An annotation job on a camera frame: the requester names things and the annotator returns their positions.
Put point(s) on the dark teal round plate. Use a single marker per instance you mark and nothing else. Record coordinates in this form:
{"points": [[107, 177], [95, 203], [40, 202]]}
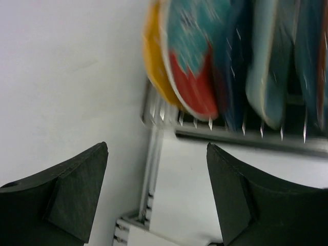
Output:
{"points": [[311, 59]]}

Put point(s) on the metal wire dish rack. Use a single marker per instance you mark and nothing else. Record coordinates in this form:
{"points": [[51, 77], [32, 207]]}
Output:
{"points": [[297, 133]]}

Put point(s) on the red teal floral plate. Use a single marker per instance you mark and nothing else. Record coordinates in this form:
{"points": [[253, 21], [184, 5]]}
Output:
{"points": [[188, 30]]}

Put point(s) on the dark blue leaf plate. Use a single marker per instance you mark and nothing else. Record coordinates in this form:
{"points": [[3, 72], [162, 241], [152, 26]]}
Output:
{"points": [[232, 55]]}

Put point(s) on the yellow polka dot plate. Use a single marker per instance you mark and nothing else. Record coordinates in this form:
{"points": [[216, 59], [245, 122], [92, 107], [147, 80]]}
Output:
{"points": [[152, 56]]}

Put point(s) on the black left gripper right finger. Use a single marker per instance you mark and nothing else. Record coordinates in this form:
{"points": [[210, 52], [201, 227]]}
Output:
{"points": [[257, 208]]}

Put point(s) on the aluminium table frame rail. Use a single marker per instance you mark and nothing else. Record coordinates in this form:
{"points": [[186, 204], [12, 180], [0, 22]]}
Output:
{"points": [[177, 205]]}

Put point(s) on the light green rectangular plate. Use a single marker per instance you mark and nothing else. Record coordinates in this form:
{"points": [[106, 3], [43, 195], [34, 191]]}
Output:
{"points": [[272, 41]]}

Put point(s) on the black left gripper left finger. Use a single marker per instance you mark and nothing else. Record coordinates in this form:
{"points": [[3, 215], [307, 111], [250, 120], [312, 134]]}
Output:
{"points": [[56, 206]]}

